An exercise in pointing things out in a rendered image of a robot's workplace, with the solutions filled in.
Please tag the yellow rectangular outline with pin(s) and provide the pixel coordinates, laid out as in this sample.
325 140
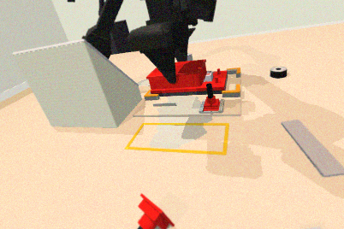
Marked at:
225 145

